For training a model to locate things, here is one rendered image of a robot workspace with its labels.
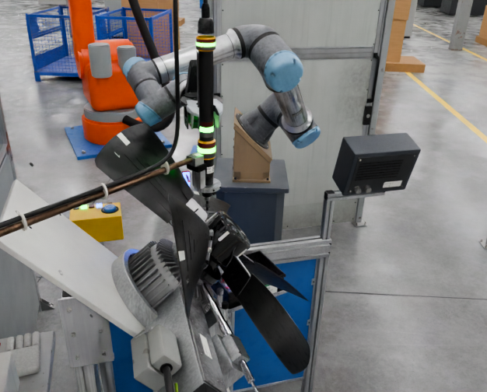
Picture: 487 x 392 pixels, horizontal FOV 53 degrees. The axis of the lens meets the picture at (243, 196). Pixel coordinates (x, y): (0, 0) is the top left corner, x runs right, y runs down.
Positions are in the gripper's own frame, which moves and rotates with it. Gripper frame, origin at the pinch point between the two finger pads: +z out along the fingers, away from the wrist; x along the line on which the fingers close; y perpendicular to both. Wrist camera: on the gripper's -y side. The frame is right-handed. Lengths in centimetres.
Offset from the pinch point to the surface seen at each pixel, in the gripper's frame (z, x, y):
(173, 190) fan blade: 0.9, 8.8, 18.9
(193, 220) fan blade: 23.0, 7.7, 15.3
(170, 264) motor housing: 11.2, 11.2, 33.0
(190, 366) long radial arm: 39, 11, 38
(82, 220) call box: -34, 33, 44
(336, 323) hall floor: -82, -89, 150
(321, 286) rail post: -38, -54, 86
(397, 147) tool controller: -34, -75, 27
